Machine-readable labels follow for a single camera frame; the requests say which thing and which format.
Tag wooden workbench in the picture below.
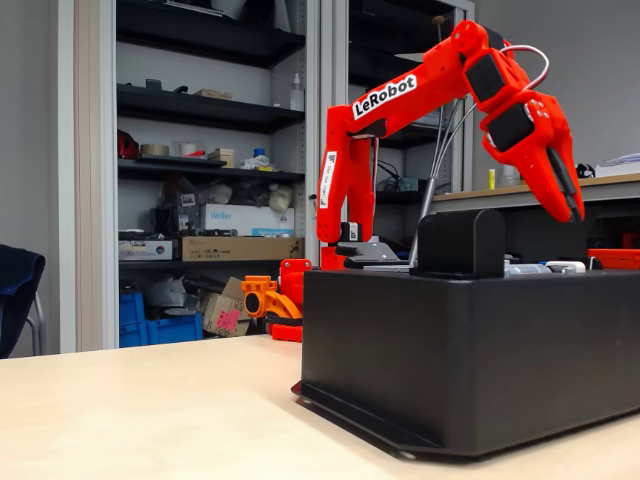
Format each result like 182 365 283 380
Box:
432 172 640 216

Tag black task board box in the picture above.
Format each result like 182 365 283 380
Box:
291 267 640 460

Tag grey metal shelving cabinet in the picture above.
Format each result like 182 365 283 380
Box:
74 0 321 354
319 0 476 271

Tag clear plastic bottle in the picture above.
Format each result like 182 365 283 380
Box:
289 72 305 111

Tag white plastic bag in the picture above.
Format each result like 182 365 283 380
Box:
268 183 295 212

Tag white Weller box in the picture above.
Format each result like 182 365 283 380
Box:
202 203 296 237

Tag small cardboard box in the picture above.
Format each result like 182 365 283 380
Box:
207 147 235 169

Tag long brown cardboard box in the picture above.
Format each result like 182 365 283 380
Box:
180 235 305 262

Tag cardboard box with pink sticker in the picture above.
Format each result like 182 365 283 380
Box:
202 292 251 337

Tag red rounded object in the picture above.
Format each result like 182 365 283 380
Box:
117 128 140 160

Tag small printed white box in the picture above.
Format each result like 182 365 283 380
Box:
118 239 174 261

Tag blue plastic crate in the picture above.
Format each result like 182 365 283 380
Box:
118 292 147 349
144 313 204 346

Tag dark blue chair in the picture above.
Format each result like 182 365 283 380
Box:
0 243 47 360

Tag white servo cable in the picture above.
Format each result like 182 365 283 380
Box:
499 43 551 94

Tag black rounded post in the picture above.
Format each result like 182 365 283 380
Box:
410 208 506 280

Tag grey rod with cables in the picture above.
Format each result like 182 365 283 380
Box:
408 97 479 269

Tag black cable bundle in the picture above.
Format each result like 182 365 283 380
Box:
377 159 419 194

